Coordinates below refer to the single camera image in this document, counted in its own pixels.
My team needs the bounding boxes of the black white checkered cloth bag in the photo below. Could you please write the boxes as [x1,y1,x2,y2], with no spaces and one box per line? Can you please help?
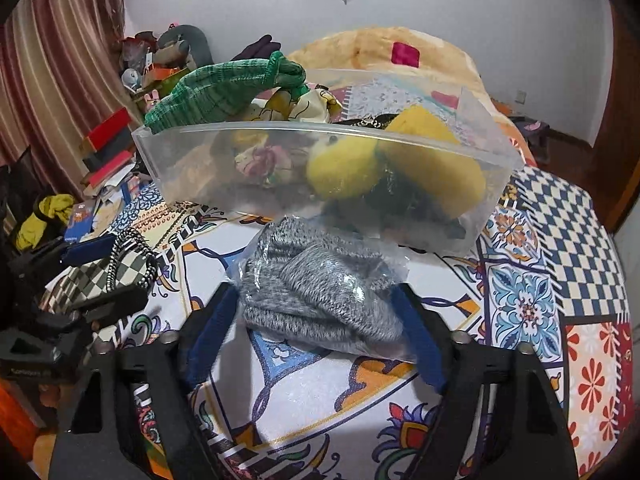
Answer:
[41,228,158,313]

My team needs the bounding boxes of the grey knit hat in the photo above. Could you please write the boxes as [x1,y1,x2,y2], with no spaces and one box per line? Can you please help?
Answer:
[228,216,416,363]

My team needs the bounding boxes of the green knitted glove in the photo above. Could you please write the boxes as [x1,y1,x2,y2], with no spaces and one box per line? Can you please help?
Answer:
[144,51,309,133]

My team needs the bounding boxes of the yellow plush toy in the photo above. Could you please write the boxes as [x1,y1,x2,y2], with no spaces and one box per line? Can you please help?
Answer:
[378,105,487,218]

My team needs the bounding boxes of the patterned bed sheet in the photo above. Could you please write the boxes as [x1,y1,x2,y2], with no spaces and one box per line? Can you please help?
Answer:
[44,164,637,480]

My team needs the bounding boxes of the pink bunny doll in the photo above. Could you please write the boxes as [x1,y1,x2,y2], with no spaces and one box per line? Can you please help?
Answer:
[143,89,162,113]

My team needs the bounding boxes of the striped brown curtain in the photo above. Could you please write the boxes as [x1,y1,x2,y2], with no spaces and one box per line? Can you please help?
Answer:
[1,0,141,195]

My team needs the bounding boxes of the grey plush toy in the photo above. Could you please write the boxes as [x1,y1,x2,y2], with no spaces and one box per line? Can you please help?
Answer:
[153,25,214,70]

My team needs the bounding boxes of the yellow face doll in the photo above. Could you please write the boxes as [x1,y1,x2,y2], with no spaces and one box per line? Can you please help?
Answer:
[306,136,384,200]

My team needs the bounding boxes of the clear plastic storage box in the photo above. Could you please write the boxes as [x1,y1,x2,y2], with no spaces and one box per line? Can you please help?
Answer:
[134,70,523,254]

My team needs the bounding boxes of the dark purple garment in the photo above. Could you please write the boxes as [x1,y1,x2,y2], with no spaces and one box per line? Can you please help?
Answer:
[233,35,281,61]

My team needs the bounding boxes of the colourful patchwork fleece blanket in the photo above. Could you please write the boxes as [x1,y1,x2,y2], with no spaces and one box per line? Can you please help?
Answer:
[286,26,536,167]

